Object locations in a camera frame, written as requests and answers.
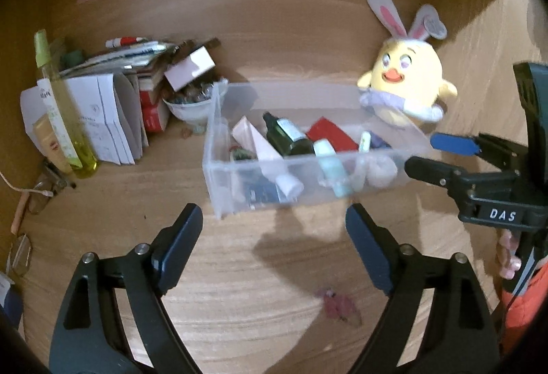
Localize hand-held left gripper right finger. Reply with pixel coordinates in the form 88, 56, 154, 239
345, 203, 501, 374

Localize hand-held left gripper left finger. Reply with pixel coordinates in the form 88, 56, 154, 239
49, 203, 204, 374

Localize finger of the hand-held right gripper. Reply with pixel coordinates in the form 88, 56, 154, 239
404, 155, 521, 204
430, 132, 530, 170

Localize clear plastic storage box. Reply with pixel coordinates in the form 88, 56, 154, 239
202, 80, 433, 221

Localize light green tube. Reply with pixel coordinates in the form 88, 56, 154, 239
353, 131, 372, 192

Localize mint green bottle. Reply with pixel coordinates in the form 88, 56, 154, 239
312, 138, 354, 198

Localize blue packet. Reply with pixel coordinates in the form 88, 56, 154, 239
241, 179, 283, 204

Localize white squeeze tube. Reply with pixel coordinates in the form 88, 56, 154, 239
232, 116, 304, 199

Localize person's right hand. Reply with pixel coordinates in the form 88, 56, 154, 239
497, 229, 522, 279

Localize yellow chick plush toy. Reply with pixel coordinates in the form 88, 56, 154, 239
357, 0, 458, 128

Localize flat red box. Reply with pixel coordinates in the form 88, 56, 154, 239
306, 116, 359, 152

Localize white bowl of trinkets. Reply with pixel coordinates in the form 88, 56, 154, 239
163, 80, 229, 133

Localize red book box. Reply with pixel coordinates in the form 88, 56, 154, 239
139, 76, 171, 133

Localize dark green glass bottle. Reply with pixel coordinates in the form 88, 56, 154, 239
262, 111, 315, 157

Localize eyeglasses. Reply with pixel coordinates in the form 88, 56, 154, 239
6, 173, 70, 277

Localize white folded leaflet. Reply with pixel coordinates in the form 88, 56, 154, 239
19, 73, 144, 166

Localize wooden stick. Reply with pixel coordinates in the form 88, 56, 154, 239
11, 192, 32, 236

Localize yellow-green spray bottle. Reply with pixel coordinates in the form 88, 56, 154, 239
34, 29, 99, 179

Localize beige sachet packet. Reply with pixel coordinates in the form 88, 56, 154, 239
33, 114, 71, 173

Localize small white box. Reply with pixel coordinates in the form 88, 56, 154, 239
164, 46, 216, 91

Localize blue and white object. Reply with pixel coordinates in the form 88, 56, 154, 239
0, 271, 25, 328

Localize stack of books and papers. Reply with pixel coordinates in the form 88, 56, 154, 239
60, 38, 221, 92

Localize red and white marker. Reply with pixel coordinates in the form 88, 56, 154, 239
105, 36, 148, 48

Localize white hanging cord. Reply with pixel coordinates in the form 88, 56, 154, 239
0, 171, 55, 198

